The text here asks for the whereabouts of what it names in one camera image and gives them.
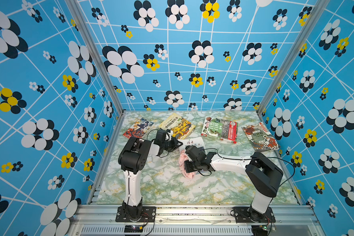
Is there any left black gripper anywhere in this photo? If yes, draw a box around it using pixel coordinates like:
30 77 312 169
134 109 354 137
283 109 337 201
162 138 183 152

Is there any pink cloth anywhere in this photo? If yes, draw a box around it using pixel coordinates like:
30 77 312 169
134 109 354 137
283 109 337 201
179 150 195 179

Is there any yellow Chinese history picture book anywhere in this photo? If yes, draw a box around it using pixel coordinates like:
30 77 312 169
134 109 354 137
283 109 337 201
158 113 196 139

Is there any white book with galaxy cover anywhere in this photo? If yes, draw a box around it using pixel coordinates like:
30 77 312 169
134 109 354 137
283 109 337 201
179 137 214 176

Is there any red manga book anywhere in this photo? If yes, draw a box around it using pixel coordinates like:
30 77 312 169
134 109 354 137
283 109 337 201
123 118 154 138

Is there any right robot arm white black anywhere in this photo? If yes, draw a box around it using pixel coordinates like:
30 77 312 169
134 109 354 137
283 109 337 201
184 146 283 223

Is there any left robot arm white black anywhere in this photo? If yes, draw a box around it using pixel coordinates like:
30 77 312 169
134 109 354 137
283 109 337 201
118 129 183 220

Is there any green red dinosaur book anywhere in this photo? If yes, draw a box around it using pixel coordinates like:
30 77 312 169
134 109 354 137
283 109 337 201
201 117 238 144

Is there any red brown illustrated book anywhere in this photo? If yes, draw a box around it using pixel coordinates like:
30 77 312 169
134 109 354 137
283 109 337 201
242 123 280 152

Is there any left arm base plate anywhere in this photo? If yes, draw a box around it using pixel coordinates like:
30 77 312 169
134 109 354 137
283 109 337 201
115 206 156 223

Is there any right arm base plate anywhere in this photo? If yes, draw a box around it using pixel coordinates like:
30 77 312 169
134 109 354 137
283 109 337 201
231 206 276 224

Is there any aluminium front rail frame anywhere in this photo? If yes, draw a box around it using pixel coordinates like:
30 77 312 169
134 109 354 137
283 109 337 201
68 205 325 236

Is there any left aluminium corner post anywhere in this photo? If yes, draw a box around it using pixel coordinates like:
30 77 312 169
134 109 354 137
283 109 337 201
65 0 124 117

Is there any aluminium corner post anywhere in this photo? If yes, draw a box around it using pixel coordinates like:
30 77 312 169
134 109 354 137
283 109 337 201
257 0 330 118
65 0 124 117

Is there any right aluminium corner post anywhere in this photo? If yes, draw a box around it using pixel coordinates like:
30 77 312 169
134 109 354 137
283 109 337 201
257 0 330 118

